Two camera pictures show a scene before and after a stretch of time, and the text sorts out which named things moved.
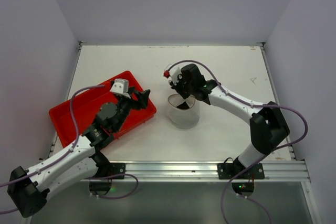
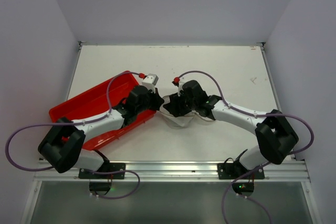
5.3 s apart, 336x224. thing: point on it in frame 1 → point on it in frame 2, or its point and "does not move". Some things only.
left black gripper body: x=125 y=105 → x=150 y=102
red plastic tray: x=87 y=107 does not move
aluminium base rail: x=286 y=171 does not move
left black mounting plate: x=112 y=169 does not move
